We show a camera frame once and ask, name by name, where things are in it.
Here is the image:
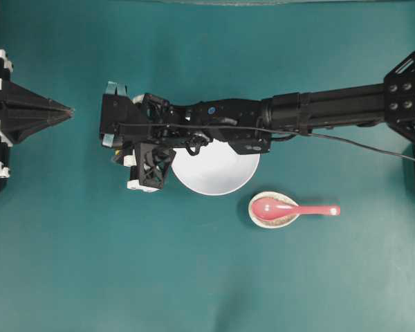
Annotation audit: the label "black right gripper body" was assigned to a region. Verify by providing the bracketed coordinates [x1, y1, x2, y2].
[113, 93, 176, 192]

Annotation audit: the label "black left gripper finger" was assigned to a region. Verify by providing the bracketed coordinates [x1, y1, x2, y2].
[0, 78, 73, 116]
[0, 115, 72, 147]

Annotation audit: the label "pink ceramic spoon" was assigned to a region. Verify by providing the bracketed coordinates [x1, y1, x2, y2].
[251, 198, 340, 221]

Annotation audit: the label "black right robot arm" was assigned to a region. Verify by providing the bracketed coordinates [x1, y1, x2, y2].
[99, 51, 415, 191]

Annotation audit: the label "white round bowl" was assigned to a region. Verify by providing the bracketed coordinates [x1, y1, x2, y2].
[172, 140, 260, 196]

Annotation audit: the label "speckled white spoon rest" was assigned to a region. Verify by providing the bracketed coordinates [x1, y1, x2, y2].
[248, 192, 298, 229]

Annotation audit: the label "green mat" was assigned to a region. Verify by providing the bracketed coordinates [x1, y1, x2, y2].
[0, 1, 415, 331]

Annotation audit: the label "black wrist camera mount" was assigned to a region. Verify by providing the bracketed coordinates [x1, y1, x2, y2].
[99, 81, 149, 149]

